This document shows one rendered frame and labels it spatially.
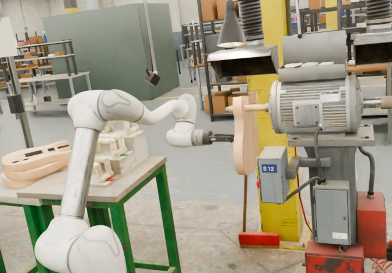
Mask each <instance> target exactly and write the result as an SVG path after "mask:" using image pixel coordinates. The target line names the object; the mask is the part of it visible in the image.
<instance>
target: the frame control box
mask: <svg viewBox="0 0 392 273"><path fill-rule="evenodd" d="M287 167H288V150H287V146H265V148H264V149H263V151H262V152H261V154H260V155H259V157H258V159H257V170H258V179H259V186H260V198H261V202H262V203H272V204H278V205H280V204H284V203H285V202H286V201H287V200H289V199H290V198H292V197H293V196H294V195H295V194H297V193H298V192H299V191H300V190H302V189H303V188H305V187H306V186H307V185H308V184H310V183H311V182H313V181H315V180H317V184H318V185H319V186H322V183H321V181H320V180H321V179H320V178H319V177H312V178H311V179H309V180H307V181H306V182H305V183H303V184H302V185H301V186H300V187H298V188H297V189H296V190H295V191H293V192H292V193H291V194H289V195H288V192H289V189H290V181H289V179H286V169H287ZM287 195H288V196H287Z"/></svg>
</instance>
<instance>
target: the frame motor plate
mask: <svg viewBox="0 0 392 273"><path fill-rule="evenodd" d="M314 146H315V145H314V138H297V137H293V138H289V140H288V147H314ZM318 146H375V136H374V131H373V125H368V124H365V125H360V128H359V129H358V131H357V132H346V133H345V137H338V138H318Z"/></svg>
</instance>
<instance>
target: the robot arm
mask: <svg viewBox="0 0 392 273"><path fill-rule="evenodd" d="M171 112H173V114H174V117H175V118H176V125H175V128H173V129H171V130H170V131H168V132H167V134H166V139H167V142H168V144H170V145H171V146H175V147H180V148H189V147H191V146H204V145H212V143H213V142H230V143H232V142H234V137H235V134H214V135H213V133H212V131H205V130H204V129H194V124H195V118H196V112H197V104H196V101H195V98H194V97H193V96H192V95H191V94H187V93H186V94H182V95H181V96H180V97H179V98H178V100H171V101H168V102H167V103H165V104H164V105H162V106H160V107H159V108H157V109H156V110H154V111H149V110H148V109H147V108H146V107H145V106H144V105H143V104H142V103H141V102H140V101H139V100H138V99H137V98H135V97H134V96H131V95H130V94H128V93H126V92H123V91H122V90H115V89H114V90H90V91H85V92H81V93H78V94H76V95H74V97H72V98H71V99H70V100H69V102H68V114H69V116H70V117H71V118H72V119H73V126H74V127H75V129H76V131H75V136H74V140H73V145H72V151H71V157H70V160H69V166H68V172H67V175H66V181H65V187H64V192H63V196H62V201H61V207H60V210H59V216H58V217H57V216H56V217H55V218H54V219H53V220H52V221H51V222H50V225H49V226H48V228H47V230H46V231H45V232H43V233H42V234H41V236H40V237H39V238H38V240H37V242H36V245H35V249H34V252H35V256H36V258H37V260H38V261H39V262H40V263H41V264H42V265H43V266H45V267H46V268H48V269H49V270H52V271H55V272H59V273H127V268H126V263H125V257H124V252H123V248H122V245H121V242H120V240H119V238H118V236H117V235H116V233H115V232H114V231H113V230H112V229H111V228H109V227H107V226H102V225H99V226H94V227H91V228H89V229H88V224H87V223H86V221H85V220H83V219H84V214H85V208H86V203H87V198H88V192H89V187H90V181H91V176H92V171H93V165H94V161H95V155H96V149H97V143H98V139H99V133H101V132H102V131H103V129H104V127H105V125H106V124H107V122H108V121H122V120H125V121H129V122H131V123H138V124H143V125H154V124H157V123H159V122H160V121H162V120H163V119H164V118H165V117H166V116H168V115H169V114H170V113H171Z"/></svg>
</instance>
